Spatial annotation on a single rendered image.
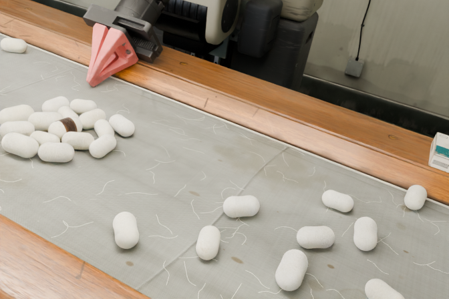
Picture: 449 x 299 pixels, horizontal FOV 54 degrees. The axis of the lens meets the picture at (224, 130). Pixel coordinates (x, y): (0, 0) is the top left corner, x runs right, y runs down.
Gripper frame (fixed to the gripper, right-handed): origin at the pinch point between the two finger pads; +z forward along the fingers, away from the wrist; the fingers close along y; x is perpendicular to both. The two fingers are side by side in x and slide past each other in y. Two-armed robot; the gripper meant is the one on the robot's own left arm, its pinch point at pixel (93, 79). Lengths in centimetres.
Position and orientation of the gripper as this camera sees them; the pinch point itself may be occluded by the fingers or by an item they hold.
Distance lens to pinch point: 62.8
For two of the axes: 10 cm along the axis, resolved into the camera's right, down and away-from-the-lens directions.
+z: -4.5, 8.4, -3.1
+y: 8.8, 3.5, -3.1
